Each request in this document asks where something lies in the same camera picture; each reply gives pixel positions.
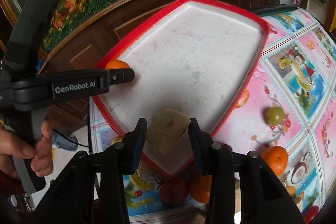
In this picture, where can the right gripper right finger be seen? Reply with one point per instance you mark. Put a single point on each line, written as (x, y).
(263, 198)

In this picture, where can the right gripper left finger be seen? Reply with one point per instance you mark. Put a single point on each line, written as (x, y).
(90, 187)

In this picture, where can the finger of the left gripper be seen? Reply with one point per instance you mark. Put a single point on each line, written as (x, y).
(121, 76)

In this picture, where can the orange tangerine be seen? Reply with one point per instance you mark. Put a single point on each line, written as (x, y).
(200, 188)
(277, 159)

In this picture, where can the banana piece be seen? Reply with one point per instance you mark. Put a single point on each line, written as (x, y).
(166, 128)

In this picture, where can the large red tomato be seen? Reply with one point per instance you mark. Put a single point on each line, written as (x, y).
(310, 213)

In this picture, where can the person left hand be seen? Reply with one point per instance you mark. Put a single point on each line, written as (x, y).
(40, 155)

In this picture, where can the grey container on floor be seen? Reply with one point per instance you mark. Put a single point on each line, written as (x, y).
(64, 142)

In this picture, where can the red rimmed white tray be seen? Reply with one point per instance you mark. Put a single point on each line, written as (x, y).
(193, 61)

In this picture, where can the green grape on table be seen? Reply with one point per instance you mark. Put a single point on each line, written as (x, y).
(274, 116)

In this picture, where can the colourful fruit print tablecloth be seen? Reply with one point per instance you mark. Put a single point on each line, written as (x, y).
(296, 71)

